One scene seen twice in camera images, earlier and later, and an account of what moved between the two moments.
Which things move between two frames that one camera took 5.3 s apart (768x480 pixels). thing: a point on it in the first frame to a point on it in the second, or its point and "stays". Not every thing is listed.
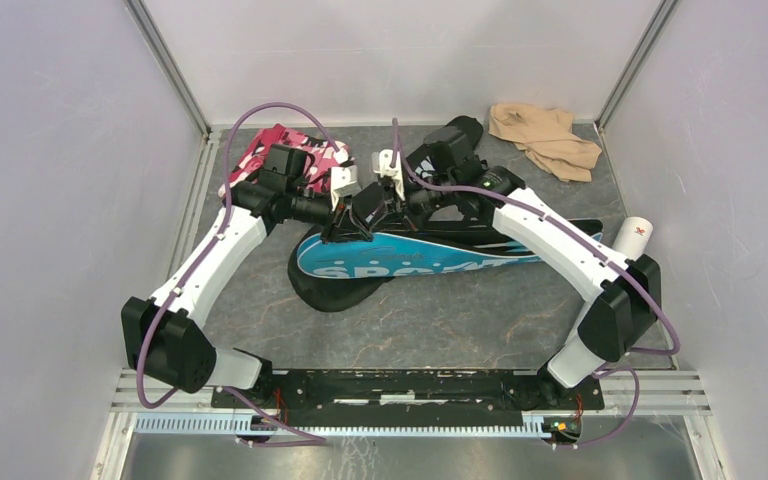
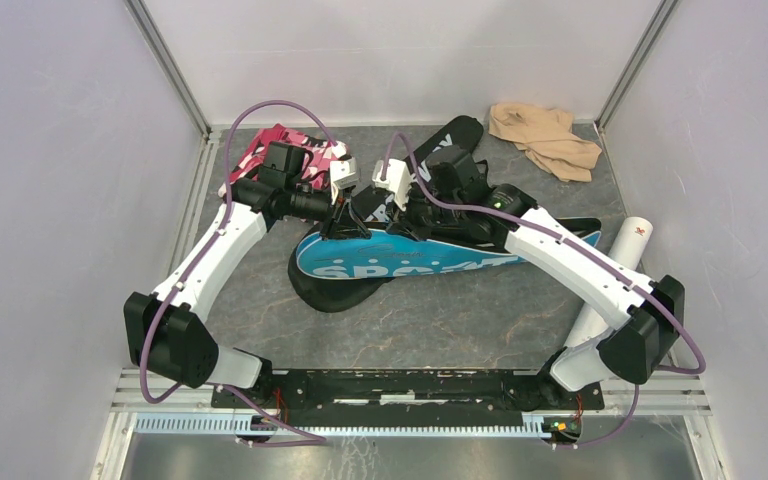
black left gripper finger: [346, 228] stays
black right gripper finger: [370, 204] to [412, 227]
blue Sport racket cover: [374, 254] stays
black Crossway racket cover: [334, 294] stays
